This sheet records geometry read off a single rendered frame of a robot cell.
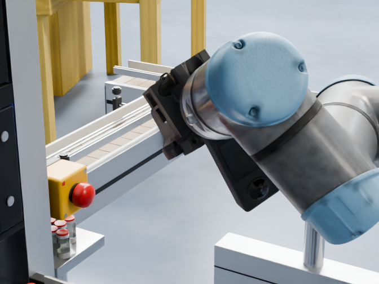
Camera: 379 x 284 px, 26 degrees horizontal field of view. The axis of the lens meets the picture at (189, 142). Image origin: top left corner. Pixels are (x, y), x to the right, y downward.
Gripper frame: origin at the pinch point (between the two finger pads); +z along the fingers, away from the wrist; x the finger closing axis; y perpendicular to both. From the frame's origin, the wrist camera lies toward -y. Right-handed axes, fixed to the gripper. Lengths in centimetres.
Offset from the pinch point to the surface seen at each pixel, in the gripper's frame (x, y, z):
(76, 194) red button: 11.9, 1.3, 33.3
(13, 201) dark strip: 20.7, 5.4, 25.4
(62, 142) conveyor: 6, 11, 64
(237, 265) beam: -18, -36, 103
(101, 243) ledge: 11.8, -8.2, 46.6
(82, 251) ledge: 15.5, -7.2, 42.7
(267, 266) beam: -22, -39, 97
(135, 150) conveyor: -6, 2, 68
